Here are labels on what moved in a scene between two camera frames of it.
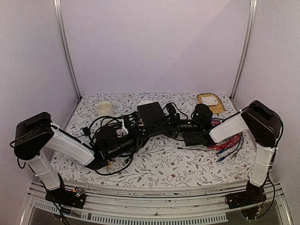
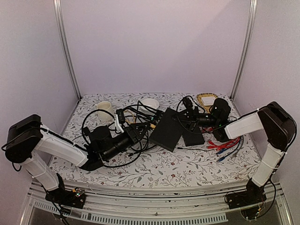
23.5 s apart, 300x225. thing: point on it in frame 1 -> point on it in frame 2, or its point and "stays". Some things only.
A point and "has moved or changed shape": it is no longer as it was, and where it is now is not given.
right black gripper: [174, 125] -> [192, 118]
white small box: [209, 101] stays
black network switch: [151, 114] has moved or changed shape
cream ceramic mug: [104, 108] stays
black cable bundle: [90, 132] -> [156, 115]
